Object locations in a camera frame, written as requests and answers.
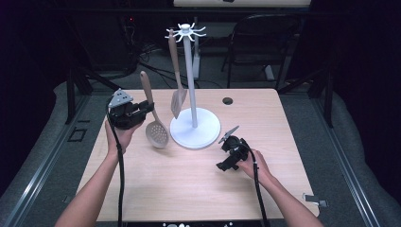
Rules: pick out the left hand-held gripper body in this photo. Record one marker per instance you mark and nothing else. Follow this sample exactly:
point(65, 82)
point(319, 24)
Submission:
point(124, 115)

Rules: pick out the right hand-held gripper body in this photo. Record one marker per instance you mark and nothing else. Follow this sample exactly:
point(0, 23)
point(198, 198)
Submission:
point(236, 148)

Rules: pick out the taupe skimmer spoon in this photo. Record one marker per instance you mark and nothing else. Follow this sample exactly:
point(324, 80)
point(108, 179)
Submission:
point(157, 134)

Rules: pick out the taupe slotted spatula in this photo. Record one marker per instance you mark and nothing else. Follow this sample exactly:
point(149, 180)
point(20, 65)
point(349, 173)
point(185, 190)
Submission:
point(178, 101)

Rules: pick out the white utensil rack stand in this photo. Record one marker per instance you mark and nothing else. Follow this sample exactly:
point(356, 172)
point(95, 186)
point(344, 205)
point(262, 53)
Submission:
point(201, 129)

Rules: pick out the person's left hand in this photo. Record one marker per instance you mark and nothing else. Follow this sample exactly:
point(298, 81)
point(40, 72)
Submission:
point(121, 135)

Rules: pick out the person's right hand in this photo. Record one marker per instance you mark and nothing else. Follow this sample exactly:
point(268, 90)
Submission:
point(255, 167)

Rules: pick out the black metal stand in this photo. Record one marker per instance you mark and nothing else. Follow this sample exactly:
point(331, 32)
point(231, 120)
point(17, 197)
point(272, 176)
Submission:
point(327, 101)
point(71, 94)

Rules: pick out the black square tape outline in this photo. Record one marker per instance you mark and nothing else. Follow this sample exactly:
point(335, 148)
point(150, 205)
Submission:
point(70, 135)

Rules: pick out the white table leg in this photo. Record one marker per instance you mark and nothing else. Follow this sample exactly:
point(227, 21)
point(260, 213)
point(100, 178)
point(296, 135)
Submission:
point(197, 63)

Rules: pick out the dark equipment with red light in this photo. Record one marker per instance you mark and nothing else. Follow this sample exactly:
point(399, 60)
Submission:
point(130, 31)

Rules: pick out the white bar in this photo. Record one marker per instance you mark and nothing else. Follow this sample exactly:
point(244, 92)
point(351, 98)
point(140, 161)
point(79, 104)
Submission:
point(269, 73)

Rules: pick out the grey tape piece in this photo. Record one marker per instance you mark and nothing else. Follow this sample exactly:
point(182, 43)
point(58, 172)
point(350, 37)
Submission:
point(66, 199)
point(315, 200)

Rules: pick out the black folding chair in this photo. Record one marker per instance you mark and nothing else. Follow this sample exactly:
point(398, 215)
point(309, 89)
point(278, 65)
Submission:
point(265, 38)

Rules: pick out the aluminium rail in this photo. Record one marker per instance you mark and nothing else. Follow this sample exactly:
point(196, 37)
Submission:
point(38, 179)
point(346, 176)

